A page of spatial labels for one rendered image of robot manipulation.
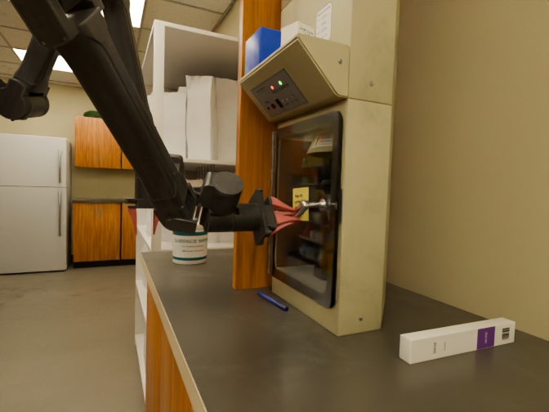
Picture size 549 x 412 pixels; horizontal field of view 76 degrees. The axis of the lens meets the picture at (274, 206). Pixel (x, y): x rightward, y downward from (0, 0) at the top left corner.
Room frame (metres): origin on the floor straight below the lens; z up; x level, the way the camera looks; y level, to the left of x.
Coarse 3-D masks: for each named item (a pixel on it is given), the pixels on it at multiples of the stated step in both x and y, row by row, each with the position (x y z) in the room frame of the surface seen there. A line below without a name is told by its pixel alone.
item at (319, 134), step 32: (288, 128) 0.88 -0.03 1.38; (320, 128) 0.74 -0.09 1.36; (288, 160) 0.88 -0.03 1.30; (320, 160) 0.74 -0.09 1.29; (288, 192) 0.87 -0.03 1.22; (320, 192) 0.74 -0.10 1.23; (320, 224) 0.73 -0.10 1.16; (288, 256) 0.86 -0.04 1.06; (320, 256) 0.73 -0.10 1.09; (320, 288) 0.72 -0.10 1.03
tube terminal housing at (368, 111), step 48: (336, 0) 0.73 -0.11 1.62; (384, 0) 0.72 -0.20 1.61; (384, 48) 0.72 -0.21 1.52; (384, 96) 0.72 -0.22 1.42; (384, 144) 0.72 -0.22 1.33; (384, 192) 0.73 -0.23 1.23; (384, 240) 0.73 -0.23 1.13; (288, 288) 0.88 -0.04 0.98; (336, 288) 0.70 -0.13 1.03; (384, 288) 0.82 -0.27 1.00
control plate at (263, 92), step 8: (280, 72) 0.75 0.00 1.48; (272, 80) 0.80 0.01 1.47; (280, 80) 0.77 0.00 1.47; (288, 80) 0.75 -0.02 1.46; (256, 88) 0.88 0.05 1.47; (264, 88) 0.85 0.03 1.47; (280, 88) 0.80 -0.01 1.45; (288, 88) 0.77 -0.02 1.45; (296, 88) 0.75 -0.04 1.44; (256, 96) 0.91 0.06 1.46; (264, 96) 0.88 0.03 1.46; (272, 96) 0.85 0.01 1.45; (280, 96) 0.82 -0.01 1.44; (296, 96) 0.77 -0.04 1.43; (304, 96) 0.75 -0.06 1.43; (264, 104) 0.90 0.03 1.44; (288, 104) 0.82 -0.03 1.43; (296, 104) 0.80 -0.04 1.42; (304, 104) 0.77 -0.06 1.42; (272, 112) 0.90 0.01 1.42; (280, 112) 0.87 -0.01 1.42
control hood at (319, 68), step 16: (288, 48) 0.68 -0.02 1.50; (304, 48) 0.64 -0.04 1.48; (320, 48) 0.66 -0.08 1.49; (336, 48) 0.67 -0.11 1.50; (272, 64) 0.75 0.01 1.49; (288, 64) 0.71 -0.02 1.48; (304, 64) 0.68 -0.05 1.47; (320, 64) 0.66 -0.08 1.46; (336, 64) 0.67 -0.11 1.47; (240, 80) 0.91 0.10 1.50; (256, 80) 0.85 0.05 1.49; (304, 80) 0.71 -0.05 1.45; (320, 80) 0.68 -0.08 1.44; (336, 80) 0.67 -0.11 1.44; (320, 96) 0.71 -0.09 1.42; (336, 96) 0.68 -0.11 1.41; (288, 112) 0.85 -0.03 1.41; (304, 112) 0.82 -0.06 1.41
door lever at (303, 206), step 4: (304, 200) 0.70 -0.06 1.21; (320, 200) 0.73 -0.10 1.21; (324, 200) 0.72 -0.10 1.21; (300, 204) 0.71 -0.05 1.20; (304, 204) 0.70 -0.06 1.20; (308, 204) 0.70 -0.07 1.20; (312, 204) 0.71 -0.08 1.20; (316, 204) 0.71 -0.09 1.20; (320, 204) 0.72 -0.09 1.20; (324, 204) 0.71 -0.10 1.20; (296, 208) 0.73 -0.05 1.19; (300, 208) 0.71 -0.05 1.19; (304, 208) 0.70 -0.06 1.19; (320, 208) 0.73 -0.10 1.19; (324, 208) 0.71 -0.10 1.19; (292, 212) 0.74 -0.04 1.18; (296, 212) 0.73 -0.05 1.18; (300, 212) 0.72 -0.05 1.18; (304, 212) 0.72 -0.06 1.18; (292, 216) 0.74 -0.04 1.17; (296, 216) 0.73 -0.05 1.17; (300, 216) 0.73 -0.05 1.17
